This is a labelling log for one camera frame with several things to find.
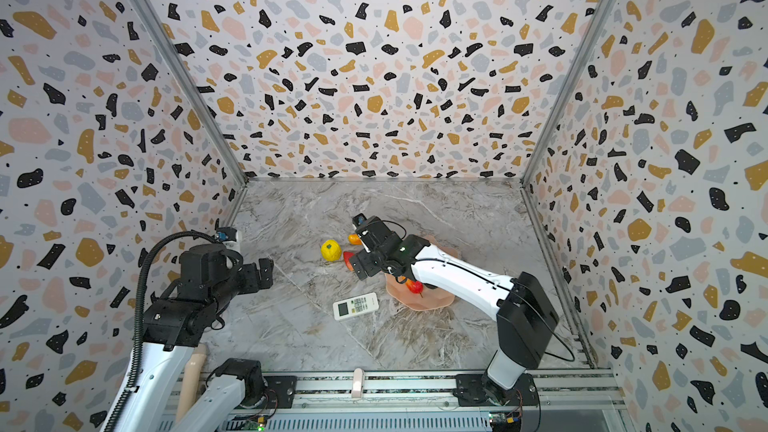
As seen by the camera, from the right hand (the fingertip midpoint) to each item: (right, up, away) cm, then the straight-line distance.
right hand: (363, 248), depth 81 cm
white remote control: (-3, -18, +7) cm, 19 cm away
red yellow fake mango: (-6, 0, +19) cm, 20 cm away
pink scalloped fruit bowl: (+19, -16, +8) cm, 26 cm away
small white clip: (0, -32, -8) cm, 33 cm away
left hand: (-25, -1, -10) cm, 27 cm away
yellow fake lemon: (-12, -2, +14) cm, 19 cm away
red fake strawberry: (-7, -5, +13) cm, 15 cm away
